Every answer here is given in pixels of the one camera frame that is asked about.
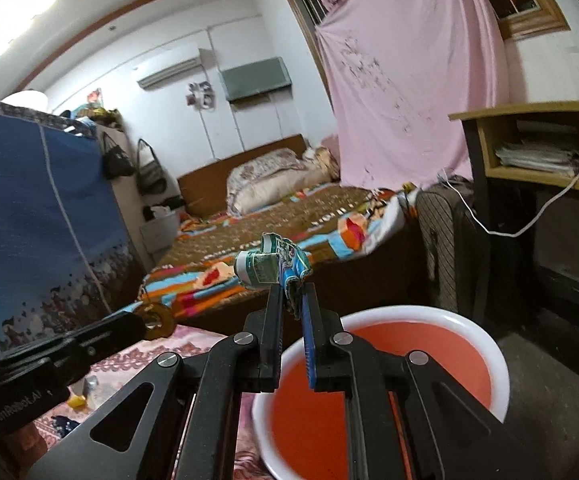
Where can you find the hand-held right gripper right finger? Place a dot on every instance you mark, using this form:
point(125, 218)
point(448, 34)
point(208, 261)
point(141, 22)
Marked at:
point(309, 345)

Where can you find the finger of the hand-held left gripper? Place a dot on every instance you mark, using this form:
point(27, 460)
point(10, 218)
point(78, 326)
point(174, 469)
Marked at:
point(114, 332)

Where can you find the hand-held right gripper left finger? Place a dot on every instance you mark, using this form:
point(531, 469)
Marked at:
point(280, 325)

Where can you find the crushed green white carton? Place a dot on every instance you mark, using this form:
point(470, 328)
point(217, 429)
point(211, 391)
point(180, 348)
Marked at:
point(262, 262)

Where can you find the red plastic basin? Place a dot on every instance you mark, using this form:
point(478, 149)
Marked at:
point(444, 360)

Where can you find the pink floral mat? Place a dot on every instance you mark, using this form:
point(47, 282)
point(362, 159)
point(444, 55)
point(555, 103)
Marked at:
point(129, 360)

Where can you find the colourful patterned blanket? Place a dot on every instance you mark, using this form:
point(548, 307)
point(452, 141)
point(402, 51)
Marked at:
point(269, 220)

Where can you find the white nightstand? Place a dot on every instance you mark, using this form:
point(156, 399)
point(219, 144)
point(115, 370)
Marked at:
point(159, 232)

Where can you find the beige cabinet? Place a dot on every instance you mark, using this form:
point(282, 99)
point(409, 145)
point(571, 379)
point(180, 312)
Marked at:
point(119, 200)

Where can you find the dark items on nightstand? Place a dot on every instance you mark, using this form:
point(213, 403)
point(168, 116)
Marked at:
point(162, 207)

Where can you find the floral pillows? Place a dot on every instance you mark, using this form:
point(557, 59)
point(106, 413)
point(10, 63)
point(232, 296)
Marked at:
point(279, 187)

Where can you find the blue fabric wardrobe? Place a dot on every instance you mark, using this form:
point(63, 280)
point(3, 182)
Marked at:
point(44, 210)

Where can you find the floral pillow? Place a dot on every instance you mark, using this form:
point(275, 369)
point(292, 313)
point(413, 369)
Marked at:
point(264, 165)

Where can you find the striped suitcase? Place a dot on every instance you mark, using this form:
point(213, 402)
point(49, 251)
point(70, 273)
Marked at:
point(439, 250)

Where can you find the grey handbag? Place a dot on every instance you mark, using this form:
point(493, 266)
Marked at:
point(150, 175)

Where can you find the wooden bed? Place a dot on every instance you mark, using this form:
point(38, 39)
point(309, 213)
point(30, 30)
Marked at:
point(209, 175)

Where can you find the black handbag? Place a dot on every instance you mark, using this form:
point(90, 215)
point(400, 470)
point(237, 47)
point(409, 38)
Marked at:
point(117, 162)

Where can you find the small floral cushion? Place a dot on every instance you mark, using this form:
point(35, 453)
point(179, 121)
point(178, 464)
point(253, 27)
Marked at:
point(322, 157)

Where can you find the clutter on cabinet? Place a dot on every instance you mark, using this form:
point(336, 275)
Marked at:
point(94, 112)

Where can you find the white round lampshade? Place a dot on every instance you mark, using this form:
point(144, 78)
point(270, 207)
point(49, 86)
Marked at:
point(24, 97)

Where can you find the white air conditioner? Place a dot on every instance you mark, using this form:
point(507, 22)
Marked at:
point(169, 67)

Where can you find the pink sheet curtain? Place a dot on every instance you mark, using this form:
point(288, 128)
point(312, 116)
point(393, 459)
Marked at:
point(409, 85)

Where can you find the stack of papers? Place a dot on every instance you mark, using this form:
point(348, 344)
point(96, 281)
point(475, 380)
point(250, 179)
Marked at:
point(534, 155)

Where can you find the wooden desk shelf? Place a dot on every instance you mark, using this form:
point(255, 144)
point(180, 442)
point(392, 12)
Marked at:
point(519, 110)

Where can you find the wall photos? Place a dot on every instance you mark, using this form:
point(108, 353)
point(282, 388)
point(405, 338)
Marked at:
point(200, 95)

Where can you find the covered wall television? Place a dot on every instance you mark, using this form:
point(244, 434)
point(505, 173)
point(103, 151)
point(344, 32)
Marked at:
point(254, 77)

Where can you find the barred window with wooden frame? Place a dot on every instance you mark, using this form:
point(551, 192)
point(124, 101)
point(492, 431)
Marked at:
point(529, 22)

